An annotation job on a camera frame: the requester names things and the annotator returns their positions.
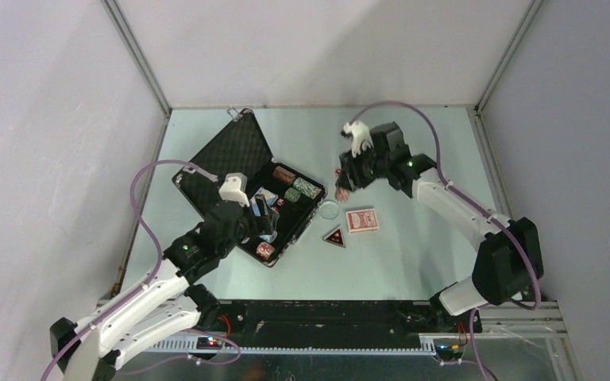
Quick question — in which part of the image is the green white chip stack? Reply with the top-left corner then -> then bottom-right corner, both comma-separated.
292,177 -> 322,199

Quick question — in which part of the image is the red chip stack in case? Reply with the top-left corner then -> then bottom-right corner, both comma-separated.
256,241 -> 275,260

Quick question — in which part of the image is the brown chip stack in case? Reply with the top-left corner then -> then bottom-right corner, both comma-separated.
272,166 -> 297,186

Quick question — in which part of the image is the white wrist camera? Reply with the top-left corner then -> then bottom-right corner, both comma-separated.
218,172 -> 250,207
341,120 -> 373,158

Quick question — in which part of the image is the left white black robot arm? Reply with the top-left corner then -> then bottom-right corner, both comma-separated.
41,195 -> 279,380

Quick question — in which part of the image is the red playing card deck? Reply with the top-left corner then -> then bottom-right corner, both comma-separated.
346,208 -> 379,233

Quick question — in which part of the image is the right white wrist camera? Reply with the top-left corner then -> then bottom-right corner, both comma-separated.
341,120 -> 373,158

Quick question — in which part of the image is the green chip stack in case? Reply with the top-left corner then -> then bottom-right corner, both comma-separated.
284,187 -> 302,203

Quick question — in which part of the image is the black aluminium poker case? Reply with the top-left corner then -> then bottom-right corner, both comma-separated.
164,109 -> 326,275

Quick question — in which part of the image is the black triangular all-in button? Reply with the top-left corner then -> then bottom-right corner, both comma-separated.
322,225 -> 346,248

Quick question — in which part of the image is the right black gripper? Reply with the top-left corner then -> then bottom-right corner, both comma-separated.
338,142 -> 391,193

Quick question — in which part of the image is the red white chip stack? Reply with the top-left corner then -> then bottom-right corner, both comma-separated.
335,188 -> 350,202

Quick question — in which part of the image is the clear round dealer button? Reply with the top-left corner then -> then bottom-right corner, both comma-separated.
318,200 -> 340,220

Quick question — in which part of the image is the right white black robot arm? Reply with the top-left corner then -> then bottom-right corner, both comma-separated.
336,121 -> 543,332

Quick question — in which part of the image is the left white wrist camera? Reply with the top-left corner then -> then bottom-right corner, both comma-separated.
218,172 -> 250,207

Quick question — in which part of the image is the blue playing card deck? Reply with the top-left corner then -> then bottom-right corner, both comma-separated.
249,187 -> 279,216

